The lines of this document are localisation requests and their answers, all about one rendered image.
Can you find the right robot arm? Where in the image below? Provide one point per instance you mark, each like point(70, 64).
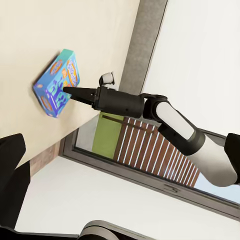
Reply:
point(208, 157)

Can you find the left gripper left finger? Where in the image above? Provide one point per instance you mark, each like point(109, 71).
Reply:
point(12, 149)

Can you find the board game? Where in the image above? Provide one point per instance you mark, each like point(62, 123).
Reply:
point(63, 72)

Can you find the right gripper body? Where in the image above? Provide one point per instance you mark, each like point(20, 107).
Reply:
point(112, 101)

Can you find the bed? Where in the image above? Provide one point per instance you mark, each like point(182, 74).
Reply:
point(106, 36)

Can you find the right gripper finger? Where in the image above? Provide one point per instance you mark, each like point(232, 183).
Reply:
point(91, 94)
point(83, 101)

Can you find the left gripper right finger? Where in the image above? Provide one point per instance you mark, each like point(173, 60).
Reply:
point(232, 149)

